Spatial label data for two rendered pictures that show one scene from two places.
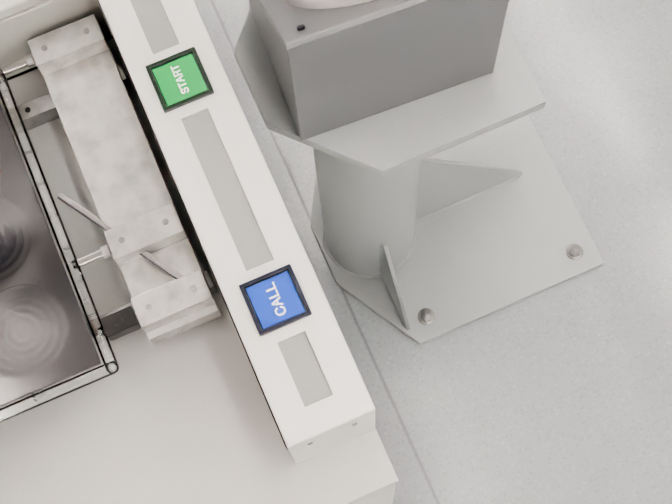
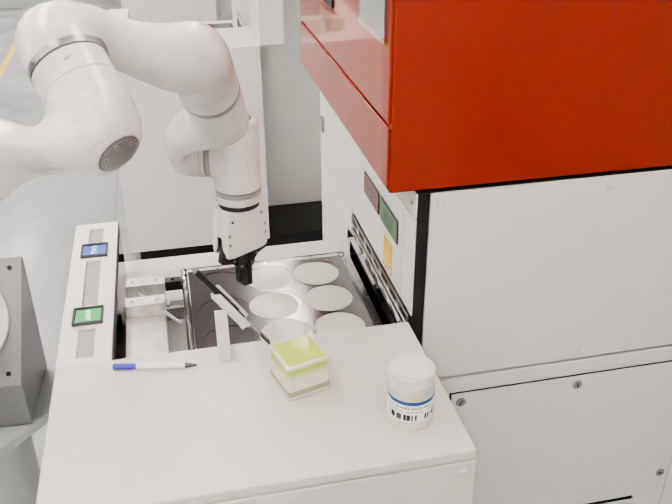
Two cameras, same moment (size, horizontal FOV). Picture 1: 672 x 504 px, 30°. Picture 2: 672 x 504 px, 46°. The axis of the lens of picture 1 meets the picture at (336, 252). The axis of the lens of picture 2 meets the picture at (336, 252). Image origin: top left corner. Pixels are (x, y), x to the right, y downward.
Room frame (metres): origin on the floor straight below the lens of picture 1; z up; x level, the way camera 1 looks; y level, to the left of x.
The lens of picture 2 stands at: (1.74, 0.71, 1.77)
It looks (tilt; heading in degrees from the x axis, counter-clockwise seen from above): 29 degrees down; 185
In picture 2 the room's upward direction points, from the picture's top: straight up
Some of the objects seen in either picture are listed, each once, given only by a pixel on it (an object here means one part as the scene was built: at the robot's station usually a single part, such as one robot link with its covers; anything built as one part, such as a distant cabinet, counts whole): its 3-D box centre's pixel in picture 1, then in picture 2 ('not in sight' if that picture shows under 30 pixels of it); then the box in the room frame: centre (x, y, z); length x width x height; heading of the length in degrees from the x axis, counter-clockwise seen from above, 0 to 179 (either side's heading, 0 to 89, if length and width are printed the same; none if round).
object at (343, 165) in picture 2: not in sight; (361, 201); (0.13, 0.63, 1.02); 0.82 x 0.03 x 0.40; 17
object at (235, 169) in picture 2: not in sight; (233, 152); (0.44, 0.41, 1.25); 0.09 x 0.08 x 0.13; 93
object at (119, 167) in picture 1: (125, 181); (147, 339); (0.48, 0.22, 0.87); 0.36 x 0.08 x 0.03; 17
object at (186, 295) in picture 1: (173, 300); (145, 286); (0.33, 0.18, 0.89); 0.08 x 0.03 x 0.03; 107
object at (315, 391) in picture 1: (233, 205); (96, 312); (0.43, 0.10, 0.89); 0.55 x 0.09 x 0.14; 17
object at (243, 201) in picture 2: not in sight; (239, 193); (0.43, 0.42, 1.17); 0.09 x 0.08 x 0.03; 139
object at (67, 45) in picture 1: (68, 44); not in sight; (0.64, 0.27, 0.89); 0.08 x 0.03 x 0.03; 107
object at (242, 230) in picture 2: not in sight; (240, 224); (0.44, 0.42, 1.11); 0.10 x 0.07 x 0.11; 139
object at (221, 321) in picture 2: not in sight; (231, 322); (0.65, 0.44, 1.03); 0.06 x 0.04 x 0.13; 107
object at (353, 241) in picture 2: not in sight; (374, 290); (0.31, 0.67, 0.89); 0.44 x 0.02 x 0.10; 17
